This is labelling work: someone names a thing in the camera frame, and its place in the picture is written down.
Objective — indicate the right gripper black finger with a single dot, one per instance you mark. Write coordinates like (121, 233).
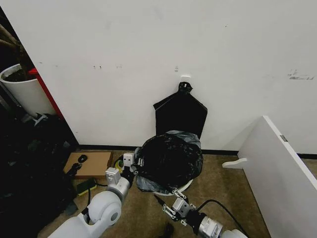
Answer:
(171, 212)
(180, 194)

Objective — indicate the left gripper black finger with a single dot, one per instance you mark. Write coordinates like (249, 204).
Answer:
(140, 162)
(120, 157)

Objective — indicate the black plastic garbage bag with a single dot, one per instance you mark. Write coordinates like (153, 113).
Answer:
(171, 158)

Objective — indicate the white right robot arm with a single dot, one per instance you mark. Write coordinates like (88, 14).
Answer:
(213, 226)

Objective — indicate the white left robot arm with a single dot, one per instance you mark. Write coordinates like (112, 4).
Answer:
(102, 210)

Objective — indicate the white round trash bin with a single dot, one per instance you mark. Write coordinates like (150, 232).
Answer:
(182, 189)

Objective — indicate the yellow green tape roll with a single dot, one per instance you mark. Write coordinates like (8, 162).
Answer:
(119, 165)

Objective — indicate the flat brown cardboard box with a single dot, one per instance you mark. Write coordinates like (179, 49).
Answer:
(94, 163)

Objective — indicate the small black oval object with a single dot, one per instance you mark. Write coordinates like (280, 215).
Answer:
(82, 158)

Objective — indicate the yellow green sponge block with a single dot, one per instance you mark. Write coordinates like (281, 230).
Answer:
(86, 186)

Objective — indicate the black folded hanging bags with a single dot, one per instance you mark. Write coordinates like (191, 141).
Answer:
(180, 116)

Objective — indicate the pile of black bags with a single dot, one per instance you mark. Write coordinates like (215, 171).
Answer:
(32, 168)

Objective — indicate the white flat board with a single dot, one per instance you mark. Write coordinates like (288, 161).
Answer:
(280, 178)

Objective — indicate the white round planter pot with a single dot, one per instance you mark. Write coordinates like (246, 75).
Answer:
(27, 96)

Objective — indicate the brown plant stem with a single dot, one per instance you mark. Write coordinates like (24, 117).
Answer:
(21, 62)

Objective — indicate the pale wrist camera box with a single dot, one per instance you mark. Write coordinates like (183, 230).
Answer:
(128, 160)
(180, 205)

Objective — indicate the white curved bracket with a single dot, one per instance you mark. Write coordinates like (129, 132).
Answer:
(234, 163)

